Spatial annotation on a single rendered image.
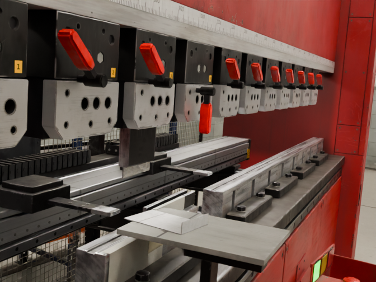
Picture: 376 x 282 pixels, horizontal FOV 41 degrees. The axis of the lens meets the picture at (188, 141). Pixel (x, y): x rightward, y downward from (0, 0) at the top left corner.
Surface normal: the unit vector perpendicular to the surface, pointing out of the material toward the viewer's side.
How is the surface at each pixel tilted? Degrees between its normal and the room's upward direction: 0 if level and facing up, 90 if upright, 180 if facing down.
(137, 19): 90
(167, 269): 0
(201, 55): 90
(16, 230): 90
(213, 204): 90
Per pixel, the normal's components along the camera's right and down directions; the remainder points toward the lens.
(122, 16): 0.91, 0.11
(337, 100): -0.41, 0.09
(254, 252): 0.07, -0.99
